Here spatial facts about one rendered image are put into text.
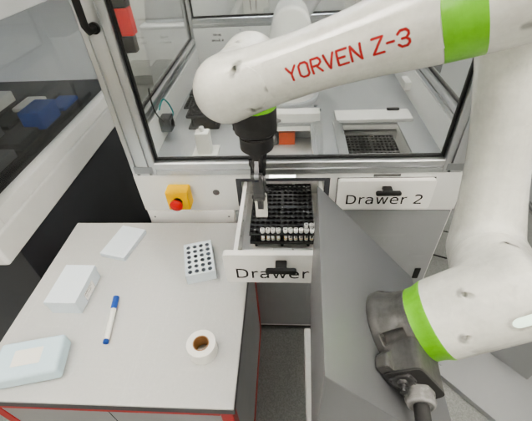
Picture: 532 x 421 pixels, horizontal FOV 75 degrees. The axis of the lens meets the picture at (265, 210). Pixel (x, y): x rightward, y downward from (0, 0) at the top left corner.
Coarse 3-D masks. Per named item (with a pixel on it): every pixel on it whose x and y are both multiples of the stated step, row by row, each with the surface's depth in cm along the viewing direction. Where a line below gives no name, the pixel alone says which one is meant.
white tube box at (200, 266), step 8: (184, 248) 105; (192, 248) 105; (200, 248) 105; (208, 248) 106; (192, 256) 103; (200, 256) 103; (208, 256) 103; (192, 264) 101; (200, 264) 101; (208, 264) 102; (192, 272) 98; (200, 272) 98; (208, 272) 98; (192, 280) 99; (200, 280) 100; (208, 280) 100
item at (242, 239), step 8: (248, 184) 115; (312, 184) 114; (320, 184) 110; (248, 192) 115; (312, 192) 116; (248, 200) 114; (312, 200) 113; (240, 208) 103; (248, 208) 112; (312, 208) 110; (240, 216) 100; (248, 216) 109; (240, 224) 98; (248, 224) 106; (240, 232) 96; (248, 232) 103; (240, 240) 95; (248, 240) 101; (240, 248) 95; (248, 248) 99; (256, 248) 99; (264, 248) 98; (272, 248) 98; (312, 248) 98
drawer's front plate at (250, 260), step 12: (228, 252) 86; (240, 252) 86; (252, 252) 85; (264, 252) 85; (276, 252) 85; (288, 252) 85; (300, 252) 85; (312, 252) 84; (228, 264) 88; (240, 264) 87; (252, 264) 87; (264, 264) 87; (288, 264) 86; (300, 264) 86; (228, 276) 91; (264, 276) 90; (288, 276) 90; (300, 276) 90
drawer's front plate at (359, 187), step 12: (348, 180) 105; (360, 180) 105; (372, 180) 104; (384, 180) 104; (396, 180) 104; (408, 180) 104; (420, 180) 103; (432, 180) 103; (348, 192) 108; (360, 192) 107; (372, 192) 107; (408, 192) 106; (420, 192) 106; (432, 192) 106; (348, 204) 111; (360, 204) 110; (372, 204) 110; (384, 204) 110; (396, 204) 110; (408, 204) 109; (420, 204) 109
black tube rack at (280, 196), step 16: (272, 192) 107; (288, 192) 107; (304, 192) 107; (272, 208) 101; (288, 208) 101; (304, 208) 101; (256, 224) 97; (272, 224) 96; (288, 224) 96; (256, 240) 97; (288, 240) 96; (304, 240) 95
